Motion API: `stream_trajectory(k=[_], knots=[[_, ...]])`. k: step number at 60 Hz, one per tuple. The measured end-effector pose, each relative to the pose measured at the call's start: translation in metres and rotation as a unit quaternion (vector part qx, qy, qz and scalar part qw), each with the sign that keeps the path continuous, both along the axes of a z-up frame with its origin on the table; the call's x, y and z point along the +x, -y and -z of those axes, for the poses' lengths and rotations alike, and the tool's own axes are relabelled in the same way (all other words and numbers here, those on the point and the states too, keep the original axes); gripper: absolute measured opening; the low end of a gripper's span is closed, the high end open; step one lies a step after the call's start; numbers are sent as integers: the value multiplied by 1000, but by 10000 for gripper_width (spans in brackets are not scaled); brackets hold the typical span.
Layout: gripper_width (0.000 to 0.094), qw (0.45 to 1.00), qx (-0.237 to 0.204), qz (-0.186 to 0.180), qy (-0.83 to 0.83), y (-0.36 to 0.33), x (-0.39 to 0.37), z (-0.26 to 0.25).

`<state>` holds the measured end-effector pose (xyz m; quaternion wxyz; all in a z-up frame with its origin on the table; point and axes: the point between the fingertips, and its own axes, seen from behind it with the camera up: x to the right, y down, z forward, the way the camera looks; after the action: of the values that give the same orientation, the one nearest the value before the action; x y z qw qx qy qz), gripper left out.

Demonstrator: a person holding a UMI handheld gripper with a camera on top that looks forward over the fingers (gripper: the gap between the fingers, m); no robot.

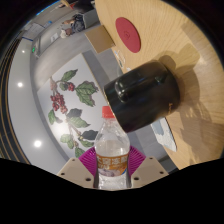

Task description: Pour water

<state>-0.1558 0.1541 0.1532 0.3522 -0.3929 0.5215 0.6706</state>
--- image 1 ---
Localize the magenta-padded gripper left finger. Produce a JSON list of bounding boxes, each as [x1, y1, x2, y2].
[[56, 146, 99, 189]]

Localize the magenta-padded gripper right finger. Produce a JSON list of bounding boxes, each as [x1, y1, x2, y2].
[[126, 145, 170, 189]]

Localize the clear red-capped drink bottle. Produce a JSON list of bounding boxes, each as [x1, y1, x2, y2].
[[94, 105, 132, 190]]

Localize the round ceiling lights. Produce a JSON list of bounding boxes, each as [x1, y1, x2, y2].
[[15, 46, 44, 149]]

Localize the black mug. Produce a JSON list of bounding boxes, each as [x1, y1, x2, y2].
[[103, 59, 181, 134]]

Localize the small clear plastic wrapper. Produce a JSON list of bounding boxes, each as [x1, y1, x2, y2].
[[113, 49, 129, 73]]

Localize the brown cardboard box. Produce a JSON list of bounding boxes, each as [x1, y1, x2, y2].
[[84, 25, 117, 54]]

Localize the flat round red coaster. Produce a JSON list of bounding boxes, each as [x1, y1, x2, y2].
[[114, 16, 142, 54]]

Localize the grey upholstered chair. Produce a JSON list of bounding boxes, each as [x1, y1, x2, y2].
[[81, 12, 102, 28]]

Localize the coffee plant wall mural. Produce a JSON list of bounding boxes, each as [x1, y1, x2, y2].
[[35, 52, 134, 166]]

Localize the wall notice board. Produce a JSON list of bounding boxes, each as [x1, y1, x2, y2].
[[23, 21, 53, 41]]

